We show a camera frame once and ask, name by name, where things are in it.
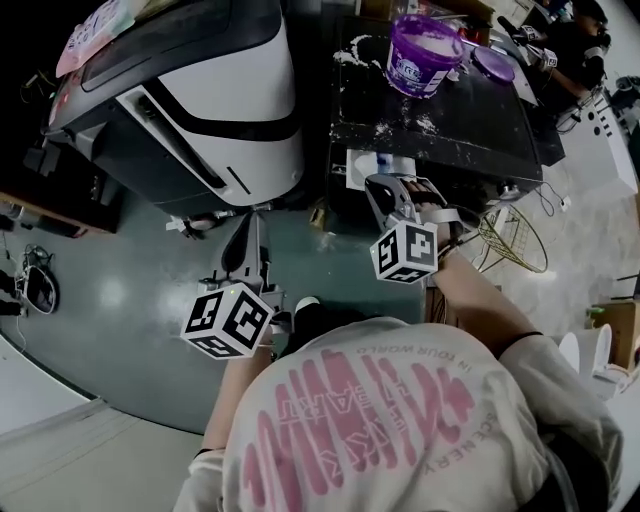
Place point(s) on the white cabinet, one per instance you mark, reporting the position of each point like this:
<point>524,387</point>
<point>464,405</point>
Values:
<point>620,150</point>

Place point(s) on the person's left white shoe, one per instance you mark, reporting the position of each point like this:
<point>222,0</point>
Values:
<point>307,303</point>

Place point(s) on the purple plastic lid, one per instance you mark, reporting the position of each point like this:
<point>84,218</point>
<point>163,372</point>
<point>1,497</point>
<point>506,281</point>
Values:
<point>492,62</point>

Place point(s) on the pink printed bag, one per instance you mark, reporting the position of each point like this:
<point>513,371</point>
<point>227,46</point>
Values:
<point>95,35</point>

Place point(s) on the black chair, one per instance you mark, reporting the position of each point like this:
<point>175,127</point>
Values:
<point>631,286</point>

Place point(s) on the small white tray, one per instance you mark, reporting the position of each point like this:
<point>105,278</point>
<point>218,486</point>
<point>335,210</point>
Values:
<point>360,167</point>

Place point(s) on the black and white oval device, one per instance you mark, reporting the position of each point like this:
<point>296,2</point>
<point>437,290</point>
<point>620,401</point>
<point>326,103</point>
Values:
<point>40,287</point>

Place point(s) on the person's right hand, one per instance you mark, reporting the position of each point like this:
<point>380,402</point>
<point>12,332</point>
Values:
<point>425,194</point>

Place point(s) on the white powder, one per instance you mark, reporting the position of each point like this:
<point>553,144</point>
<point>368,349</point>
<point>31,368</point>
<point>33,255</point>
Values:
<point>430,42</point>

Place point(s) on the black work table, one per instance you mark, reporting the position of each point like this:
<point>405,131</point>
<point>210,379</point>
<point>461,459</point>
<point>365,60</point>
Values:
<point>460,130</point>

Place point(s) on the person's left forearm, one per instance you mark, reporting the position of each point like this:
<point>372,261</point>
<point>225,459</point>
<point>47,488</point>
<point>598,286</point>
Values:
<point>235,400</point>

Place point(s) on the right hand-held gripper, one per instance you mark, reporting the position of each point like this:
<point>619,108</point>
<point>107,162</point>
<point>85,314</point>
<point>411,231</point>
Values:
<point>407,252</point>

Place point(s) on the beige printed shirt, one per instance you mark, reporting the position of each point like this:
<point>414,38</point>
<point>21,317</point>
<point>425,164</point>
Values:
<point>400,450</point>

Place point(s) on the black metal table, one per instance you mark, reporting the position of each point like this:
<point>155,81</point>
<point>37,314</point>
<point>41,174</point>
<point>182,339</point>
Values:
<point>550,145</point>

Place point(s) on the dark wooden stand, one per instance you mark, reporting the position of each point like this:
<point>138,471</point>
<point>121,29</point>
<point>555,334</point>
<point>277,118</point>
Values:
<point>55,210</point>

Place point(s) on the purple plastic tub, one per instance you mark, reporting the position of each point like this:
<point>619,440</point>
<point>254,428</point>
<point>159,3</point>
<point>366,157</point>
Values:
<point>410,75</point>

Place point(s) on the white toilet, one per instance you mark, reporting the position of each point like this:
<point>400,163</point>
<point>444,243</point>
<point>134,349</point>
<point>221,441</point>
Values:
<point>595,360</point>

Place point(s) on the person's black trousers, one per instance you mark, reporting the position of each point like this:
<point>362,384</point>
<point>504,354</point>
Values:
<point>330,330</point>

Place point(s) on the white and grey washing machine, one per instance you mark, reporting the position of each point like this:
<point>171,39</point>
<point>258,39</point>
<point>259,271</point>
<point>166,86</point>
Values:
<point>240,85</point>

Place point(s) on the person's right forearm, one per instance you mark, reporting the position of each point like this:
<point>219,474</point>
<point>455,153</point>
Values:
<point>480,300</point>

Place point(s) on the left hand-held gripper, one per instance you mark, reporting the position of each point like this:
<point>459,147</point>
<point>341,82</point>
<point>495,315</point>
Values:
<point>225,320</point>

